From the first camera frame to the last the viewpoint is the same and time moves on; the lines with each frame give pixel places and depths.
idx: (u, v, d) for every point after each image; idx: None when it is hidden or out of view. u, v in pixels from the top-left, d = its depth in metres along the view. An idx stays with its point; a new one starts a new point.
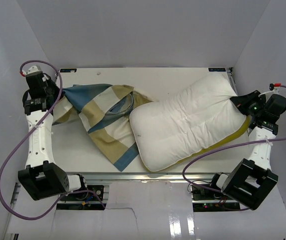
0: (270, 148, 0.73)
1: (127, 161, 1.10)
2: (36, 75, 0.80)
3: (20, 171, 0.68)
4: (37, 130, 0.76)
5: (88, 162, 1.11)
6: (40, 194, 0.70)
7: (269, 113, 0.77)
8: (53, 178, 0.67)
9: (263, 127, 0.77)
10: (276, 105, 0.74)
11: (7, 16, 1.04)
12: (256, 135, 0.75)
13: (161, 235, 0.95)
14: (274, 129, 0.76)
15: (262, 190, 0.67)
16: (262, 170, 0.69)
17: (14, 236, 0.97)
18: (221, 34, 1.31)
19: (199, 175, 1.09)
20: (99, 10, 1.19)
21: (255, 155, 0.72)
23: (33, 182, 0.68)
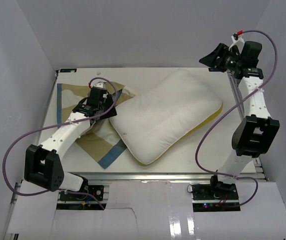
0: (263, 96, 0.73)
1: (112, 158, 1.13)
2: (101, 89, 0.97)
3: (30, 147, 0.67)
4: (69, 125, 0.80)
5: (89, 162, 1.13)
6: (31, 176, 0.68)
7: (248, 60, 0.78)
8: (49, 169, 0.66)
9: (249, 75, 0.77)
10: (253, 49, 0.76)
11: (6, 15, 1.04)
12: (247, 86, 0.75)
13: (161, 235, 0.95)
14: (260, 72, 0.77)
15: (268, 135, 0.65)
16: (262, 119, 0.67)
17: (14, 236, 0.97)
18: (221, 34, 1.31)
19: (199, 175, 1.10)
20: (99, 10, 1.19)
21: (254, 108, 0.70)
23: (31, 162, 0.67)
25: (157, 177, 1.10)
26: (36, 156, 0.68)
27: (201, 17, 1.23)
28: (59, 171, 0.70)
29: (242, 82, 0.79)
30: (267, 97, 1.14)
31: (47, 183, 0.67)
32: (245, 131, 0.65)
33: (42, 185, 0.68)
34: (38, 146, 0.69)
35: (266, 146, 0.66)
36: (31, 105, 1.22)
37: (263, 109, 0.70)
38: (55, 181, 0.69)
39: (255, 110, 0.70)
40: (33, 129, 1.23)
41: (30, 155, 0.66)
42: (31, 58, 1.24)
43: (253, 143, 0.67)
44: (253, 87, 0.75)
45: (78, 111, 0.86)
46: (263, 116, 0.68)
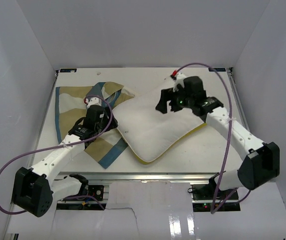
0: (239, 123, 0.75)
1: (112, 158, 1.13)
2: (97, 109, 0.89)
3: (20, 171, 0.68)
4: (63, 149, 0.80)
5: (90, 163, 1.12)
6: (18, 201, 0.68)
7: (199, 96, 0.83)
8: (36, 195, 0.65)
9: (211, 109, 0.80)
10: (197, 84, 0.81)
11: (6, 14, 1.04)
12: (220, 121, 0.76)
13: (161, 235, 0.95)
14: (217, 102, 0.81)
15: (275, 160, 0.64)
16: (260, 148, 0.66)
17: (14, 236, 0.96)
18: (221, 34, 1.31)
19: (198, 175, 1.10)
20: (99, 9, 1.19)
21: (244, 141, 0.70)
23: (21, 185, 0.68)
25: (158, 177, 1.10)
26: (26, 180, 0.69)
27: (201, 17, 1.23)
28: (47, 196, 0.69)
29: (210, 119, 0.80)
30: (266, 97, 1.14)
31: (32, 209, 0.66)
32: (255, 169, 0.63)
33: (28, 209, 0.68)
34: (29, 170, 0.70)
35: (276, 169, 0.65)
36: (31, 105, 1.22)
37: (252, 137, 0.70)
38: (41, 207, 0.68)
39: (247, 142, 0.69)
40: (32, 129, 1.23)
41: (19, 178, 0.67)
42: (31, 58, 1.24)
43: (265, 174, 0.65)
44: (225, 119, 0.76)
45: (73, 134, 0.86)
46: (258, 144, 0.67)
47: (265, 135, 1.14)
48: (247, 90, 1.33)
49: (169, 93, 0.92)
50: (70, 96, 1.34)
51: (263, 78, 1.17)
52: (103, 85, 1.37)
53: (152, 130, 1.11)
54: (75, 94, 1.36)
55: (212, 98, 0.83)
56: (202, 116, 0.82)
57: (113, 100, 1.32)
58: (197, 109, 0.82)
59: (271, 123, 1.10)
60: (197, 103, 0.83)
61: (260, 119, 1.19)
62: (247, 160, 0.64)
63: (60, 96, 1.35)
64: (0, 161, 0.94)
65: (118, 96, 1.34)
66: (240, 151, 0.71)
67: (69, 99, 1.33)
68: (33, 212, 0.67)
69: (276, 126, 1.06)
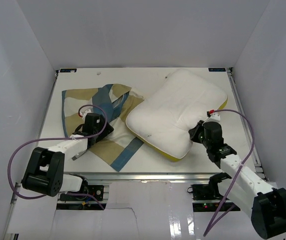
0: (250, 169, 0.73)
1: (124, 161, 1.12)
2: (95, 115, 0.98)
3: (36, 149, 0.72)
4: (72, 140, 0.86)
5: (91, 163, 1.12)
6: (30, 181, 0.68)
7: (217, 142, 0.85)
8: (53, 167, 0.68)
9: (225, 155, 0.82)
10: (217, 131, 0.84)
11: (6, 15, 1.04)
12: (231, 166, 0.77)
13: (161, 235, 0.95)
14: (231, 150, 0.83)
15: None
16: (269, 192, 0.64)
17: (13, 236, 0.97)
18: (221, 34, 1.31)
19: (200, 175, 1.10)
20: (99, 10, 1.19)
21: (253, 184, 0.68)
23: (35, 164, 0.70)
25: (157, 177, 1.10)
26: (40, 160, 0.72)
27: (201, 17, 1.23)
28: (60, 175, 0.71)
29: (223, 164, 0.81)
30: (266, 97, 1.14)
31: (46, 186, 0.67)
32: (266, 216, 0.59)
33: (41, 190, 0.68)
34: (44, 149, 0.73)
35: None
36: (31, 105, 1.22)
37: (263, 182, 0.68)
38: (54, 186, 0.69)
39: (256, 186, 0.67)
40: (33, 129, 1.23)
41: (35, 156, 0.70)
42: (31, 59, 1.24)
43: (278, 222, 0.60)
44: (237, 164, 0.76)
45: (76, 134, 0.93)
46: (268, 189, 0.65)
47: (265, 135, 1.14)
48: (247, 90, 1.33)
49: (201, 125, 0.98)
50: (75, 98, 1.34)
51: (262, 78, 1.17)
52: (111, 87, 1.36)
53: (156, 129, 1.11)
54: (81, 96, 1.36)
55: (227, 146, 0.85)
56: (216, 162, 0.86)
57: (121, 102, 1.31)
58: (212, 155, 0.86)
59: (270, 123, 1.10)
60: (213, 149, 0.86)
61: (260, 119, 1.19)
62: (256, 204, 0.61)
63: (65, 99, 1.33)
64: (0, 161, 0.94)
65: (126, 98, 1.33)
66: (251, 196, 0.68)
67: (75, 102, 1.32)
68: (46, 192, 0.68)
69: (275, 126, 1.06)
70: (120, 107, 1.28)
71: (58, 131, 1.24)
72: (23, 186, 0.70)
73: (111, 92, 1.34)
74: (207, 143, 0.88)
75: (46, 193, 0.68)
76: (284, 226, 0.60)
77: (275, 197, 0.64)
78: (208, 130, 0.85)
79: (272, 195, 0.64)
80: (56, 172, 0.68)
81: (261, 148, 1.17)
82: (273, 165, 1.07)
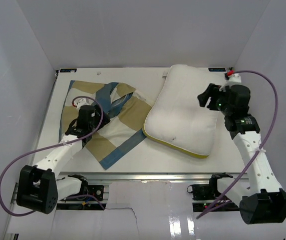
0: (266, 159, 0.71)
1: (113, 161, 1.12)
2: (89, 109, 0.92)
3: (25, 169, 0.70)
4: (63, 147, 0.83)
5: (86, 163, 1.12)
6: (24, 200, 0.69)
7: (240, 110, 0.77)
8: (44, 189, 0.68)
9: (244, 128, 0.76)
10: (244, 96, 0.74)
11: (7, 15, 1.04)
12: (247, 146, 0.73)
13: (161, 235, 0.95)
14: (254, 125, 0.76)
15: (283, 209, 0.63)
16: (274, 192, 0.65)
17: (14, 236, 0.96)
18: (221, 34, 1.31)
19: (203, 175, 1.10)
20: (99, 10, 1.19)
21: (260, 178, 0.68)
23: (26, 184, 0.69)
25: (157, 177, 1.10)
26: (31, 179, 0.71)
27: (201, 17, 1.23)
28: (53, 192, 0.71)
29: (238, 138, 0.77)
30: (266, 97, 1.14)
31: (40, 205, 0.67)
32: (260, 211, 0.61)
33: (36, 208, 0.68)
34: (33, 167, 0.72)
35: (280, 217, 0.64)
36: (31, 105, 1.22)
37: (271, 178, 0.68)
38: (49, 203, 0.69)
39: (262, 181, 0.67)
40: (33, 129, 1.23)
41: (24, 176, 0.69)
42: (31, 58, 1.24)
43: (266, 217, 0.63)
44: (254, 148, 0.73)
45: (70, 134, 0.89)
46: (274, 187, 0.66)
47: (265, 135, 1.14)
48: None
49: (215, 90, 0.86)
50: (80, 90, 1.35)
51: (262, 78, 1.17)
52: (117, 86, 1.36)
53: (178, 131, 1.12)
54: (85, 89, 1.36)
55: (249, 116, 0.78)
56: (232, 132, 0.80)
57: (122, 102, 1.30)
58: (230, 122, 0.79)
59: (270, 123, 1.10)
60: (232, 117, 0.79)
61: (260, 119, 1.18)
62: (254, 196, 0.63)
63: (71, 90, 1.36)
64: (0, 161, 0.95)
65: (128, 99, 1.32)
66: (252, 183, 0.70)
67: (78, 94, 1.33)
68: (41, 210, 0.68)
69: (275, 127, 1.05)
70: (120, 107, 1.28)
71: (58, 131, 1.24)
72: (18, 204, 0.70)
73: (115, 91, 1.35)
74: (226, 110, 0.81)
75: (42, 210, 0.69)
76: (269, 221, 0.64)
77: (276, 195, 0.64)
78: (232, 95, 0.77)
79: (274, 194, 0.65)
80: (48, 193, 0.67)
81: None
82: (273, 165, 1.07)
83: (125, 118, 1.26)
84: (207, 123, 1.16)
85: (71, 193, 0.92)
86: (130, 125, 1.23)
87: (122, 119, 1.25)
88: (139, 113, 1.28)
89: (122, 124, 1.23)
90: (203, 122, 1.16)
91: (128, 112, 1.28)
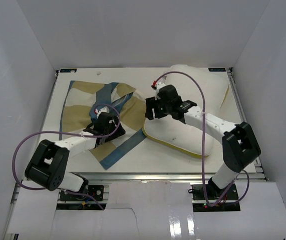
0: (213, 114, 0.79)
1: (113, 161, 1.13)
2: (107, 115, 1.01)
3: (43, 142, 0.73)
4: (80, 137, 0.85)
5: (86, 163, 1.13)
6: (32, 172, 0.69)
7: (175, 100, 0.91)
8: (54, 163, 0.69)
9: (187, 110, 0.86)
10: (171, 90, 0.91)
11: (7, 15, 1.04)
12: (195, 117, 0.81)
13: (161, 235, 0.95)
14: (191, 104, 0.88)
15: (250, 136, 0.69)
16: (234, 129, 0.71)
17: (14, 236, 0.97)
18: (221, 34, 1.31)
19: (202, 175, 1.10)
20: (99, 10, 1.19)
21: (219, 127, 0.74)
23: (40, 155, 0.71)
25: (157, 177, 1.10)
26: (45, 153, 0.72)
27: (201, 17, 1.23)
28: (61, 171, 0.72)
29: (188, 119, 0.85)
30: (266, 96, 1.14)
31: (46, 180, 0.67)
32: (236, 150, 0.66)
33: (40, 182, 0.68)
34: (51, 142, 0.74)
35: (255, 145, 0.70)
36: (31, 105, 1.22)
37: (226, 122, 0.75)
38: (54, 180, 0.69)
39: (222, 127, 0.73)
40: (33, 129, 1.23)
41: (40, 148, 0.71)
42: (31, 58, 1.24)
43: (246, 153, 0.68)
44: (200, 114, 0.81)
45: (86, 131, 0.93)
46: (231, 126, 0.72)
47: (265, 135, 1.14)
48: (247, 90, 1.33)
49: (152, 101, 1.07)
50: (80, 90, 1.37)
51: (262, 78, 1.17)
52: (117, 86, 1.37)
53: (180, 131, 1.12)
54: (85, 89, 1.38)
55: (186, 101, 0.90)
56: (181, 119, 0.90)
57: (122, 102, 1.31)
58: (176, 114, 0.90)
59: (270, 122, 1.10)
60: (174, 108, 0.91)
61: (260, 119, 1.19)
62: (225, 143, 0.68)
63: (71, 90, 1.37)
64: (0, 161, 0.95)
65: (128, 99, 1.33)
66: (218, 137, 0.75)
67: (78, 95, 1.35)
68: (45, 185, 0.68)
69: (275, 126, 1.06)
70: (120, 107, 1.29)
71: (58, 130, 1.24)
72: (25, 175, 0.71)
73: (115, 91, 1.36)
74: (167, 106, 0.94)
75: (45, 186, 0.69)
76: (252, 155, 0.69)
77: (238, 132, 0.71)
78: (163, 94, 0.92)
79: (236, 131, 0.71)
80: (58, 168, 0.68)
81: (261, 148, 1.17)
82: (273, 165, 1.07)
83: (125, 118, 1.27)
84: None
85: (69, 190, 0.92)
86: (130, 125, 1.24)
87: (122, 119, 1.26)
88: (139, 113, 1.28)
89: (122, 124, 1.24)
90: None
91: (128, 112, 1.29)
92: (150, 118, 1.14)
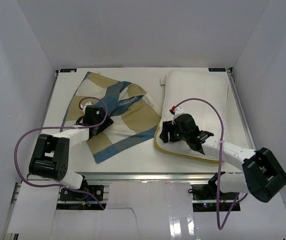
0: (230, 143, 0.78)
1: (106, 157, 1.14)
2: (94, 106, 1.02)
3: (41, 136, 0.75)
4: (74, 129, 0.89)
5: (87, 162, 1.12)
6: (37, 165, 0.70)
7: (193, 131, 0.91)
8: (59, 152, 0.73)
9: (205, 141, 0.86)
10: (189, 121, 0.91)
11: (6, 15, 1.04)
12: (213, 146, 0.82)
13: (161, 236, 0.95)
14: (208, 134, 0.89)
15: (272, 162, 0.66)
16: (254, 155, 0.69)
17: (14, 236, 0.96)
18: (221, 34, 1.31)
19: (202, 175, 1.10)
20: (99, 10, 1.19)
21: (237, 154, 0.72)
23: (41, 149, 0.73)
25: (157, 177, 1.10)
26: (45, 146, 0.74)
27: (201, 17, 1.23)
28: (65, 159, 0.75)
29: (206, 149, 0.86)
30: (266, 96, 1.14)
31: (54, 170, 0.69)
32: (258, 176, 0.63)
33: (48, 174, 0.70)
34: (49, 135, 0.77)
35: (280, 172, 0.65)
36: (31, 104, 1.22)
37: (244, 149, 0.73)
38: (61, 169, 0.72)
39: (240, 154, 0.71)
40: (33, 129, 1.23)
41: (41, 142, 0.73)
42: (31, 58, 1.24)
43: (272, 180, 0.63)
44: (217, 143, 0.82)
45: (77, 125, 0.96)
46: (251, 153, 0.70)
47: (265, 135, 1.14)
48: (247, 89, 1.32)
49: (169, 124, 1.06)
50: (93, 83, 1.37)
51: (262, 79, 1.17)
52: (128, 85, 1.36)
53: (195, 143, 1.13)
54: (98, 82, 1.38)
55: (203, 132, 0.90)
56: (199, 149, 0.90)
57: (130, 102, 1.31)
58: (193, 145, 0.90)
59: (270, 123, 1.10)
60: (192, 138, 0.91)
61: (260, 119, 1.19)
62: (246, 170, 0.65)
63: (85, 81, 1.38)
64: None
65: (137, 101, 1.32)
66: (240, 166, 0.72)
67: (89, 88, 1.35)
68: (54, 175, 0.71)
69: (275, 126, 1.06)
70: (126, 107, 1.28)
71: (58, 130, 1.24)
72: (30, 172, 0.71)
73: (125, 90, 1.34)
74: (185, 136, 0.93)
75: (54, 177, 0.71)
76: (279, 184, 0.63)
77: (259, 159, 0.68)
78: (180, 124, 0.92)
79: (256, 157, 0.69)
80: (63, 155, 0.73)
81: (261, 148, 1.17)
82: None
83: (128, 118, 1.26)
84: (207, 123, 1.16)
85: (71, 188, 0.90)
86: (130, 126, 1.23)
87: (124, 120, 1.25)
88: (144, 116, 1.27)
89: (122, 123, 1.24)
90: (203, 123, 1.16)
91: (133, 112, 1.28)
92: (164, 141, 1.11)
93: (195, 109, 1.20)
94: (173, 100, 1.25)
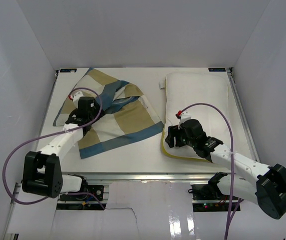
0: (241, 155, 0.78)
1: (91, 153, 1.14)
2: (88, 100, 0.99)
3: (29, 154, 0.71)
4: (65, 134, 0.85)
5: (87, 163, 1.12)
6: (30, 186, 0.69)
7: (200, 138, 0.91)
8: (48, 173, 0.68)
9: (213, 148, 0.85)
10: (196, 128, 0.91)
11: (6, 15, 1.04)
12: (222, 156, 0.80)
13: (161, 235, 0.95)
14: (217, 141, 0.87)
15: None
16: (267, 172, 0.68)
17: (14, 236, 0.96)
18: (221, 34, 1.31)
19: (204, 175, 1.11)
20: (98, 10, 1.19)
21: (250, 169, 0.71)
23: (31, 169, 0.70)
25: (157, 177, 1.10)
26: (35, 164, 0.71)
27: (201, 17, 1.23)
28: (58, 176, 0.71)
29: (214, 157, 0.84)
30: (266, 96, 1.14)
31: (46, 190, 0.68)
32: (273, 195, 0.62)
33: (42, 193, 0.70)
34: (37, 152, 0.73)
35: None
36: (31, 104, 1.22)
37: (257, 164, 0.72)
38: (54, 187, 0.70)
39: (254, 170, 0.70)
40: (32, 128, 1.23)
41: (29, 161, 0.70)
42: (31, 59, 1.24)
43: (284, 198, 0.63)
44: (228, 154, 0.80)
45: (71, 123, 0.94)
46: (265, 170, 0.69)
47: (265, 135, 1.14)
48: (247, 90, 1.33)
49: (175, 130, 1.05)
50: (94, 79, 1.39)
51: (262, 79, 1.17)
52: (127, 84, 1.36)
53: None
54: (98, 78, 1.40)
55: (212, 138, 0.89)
56: (207, 157, 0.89)
57: (125, 102, 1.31)
58: (201, 151, 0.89)
59: (270, 123, 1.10)
60: (199, 145, 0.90)
61: (260, 119, 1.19)
62: (259, 188, 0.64)
63: (86, 76, 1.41)
64: None
65: (132, 101, 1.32)
66: (251, 181, 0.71)
67: (89, 82, 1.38)
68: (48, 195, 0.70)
69: (275, 126, 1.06)
70: (120, 106, 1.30)
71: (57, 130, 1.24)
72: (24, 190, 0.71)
73: (122, 89, 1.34)
74: (192, 142, 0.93)
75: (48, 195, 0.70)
76: None
77: (272, 174, 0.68)
78: (188, 129, 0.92)
79: (269, 173, 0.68)
80: (53, 178, 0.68)
81: (261, 148, 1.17)
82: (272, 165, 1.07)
83: (119, 117, 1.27)
84: (207, 123, 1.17)
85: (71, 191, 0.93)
86: (120, 125, 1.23)
87: (116, 119, 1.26)
88: (137, 117, 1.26)
89: (114, 122, 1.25)
90: (203, 123, 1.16)
91: (126, 113, 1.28)
92: (170, 146, 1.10)
93: (195, 110, 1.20)
94: (173, 100, 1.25)
